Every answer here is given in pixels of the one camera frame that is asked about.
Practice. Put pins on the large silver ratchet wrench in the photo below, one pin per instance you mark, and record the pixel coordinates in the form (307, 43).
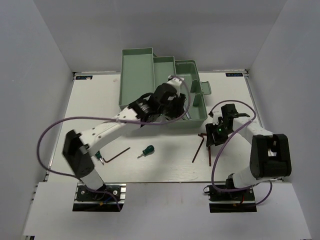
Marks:
(186, 112)

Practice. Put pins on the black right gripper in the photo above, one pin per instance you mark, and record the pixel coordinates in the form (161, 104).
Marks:
(210, 128)

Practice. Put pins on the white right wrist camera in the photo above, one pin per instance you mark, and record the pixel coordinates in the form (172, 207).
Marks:
(215, 115)

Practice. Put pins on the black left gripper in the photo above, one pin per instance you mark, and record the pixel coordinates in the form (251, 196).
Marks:
(177, 110)

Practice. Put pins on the green stubby screwdriver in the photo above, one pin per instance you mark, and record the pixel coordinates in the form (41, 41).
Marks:
(147, 151)
(99, 157)

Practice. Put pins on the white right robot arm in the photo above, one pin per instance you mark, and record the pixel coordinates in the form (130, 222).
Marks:
(269, 154)

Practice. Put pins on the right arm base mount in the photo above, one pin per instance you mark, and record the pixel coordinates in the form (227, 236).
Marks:
(242, 201)

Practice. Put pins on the long brown hex key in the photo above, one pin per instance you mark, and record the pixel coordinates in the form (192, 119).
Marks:
(208, 148)

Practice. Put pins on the short brown hex key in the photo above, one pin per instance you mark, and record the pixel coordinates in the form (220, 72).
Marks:
(202, 135)

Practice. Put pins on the green cantilever toolbox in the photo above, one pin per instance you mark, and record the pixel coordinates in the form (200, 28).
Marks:
(142, 72)

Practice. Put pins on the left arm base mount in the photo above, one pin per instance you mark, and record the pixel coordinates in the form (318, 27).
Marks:
(87, 201)

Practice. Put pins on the dark brown hex key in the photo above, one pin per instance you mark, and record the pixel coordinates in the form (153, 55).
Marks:
(116, 156)

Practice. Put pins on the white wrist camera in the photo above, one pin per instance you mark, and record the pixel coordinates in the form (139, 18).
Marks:
(175, 81)
(215, 115)

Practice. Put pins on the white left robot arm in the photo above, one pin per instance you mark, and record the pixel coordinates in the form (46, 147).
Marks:
(79, 148)

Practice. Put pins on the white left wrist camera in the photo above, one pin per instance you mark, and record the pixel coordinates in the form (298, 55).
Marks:
(175, 81)

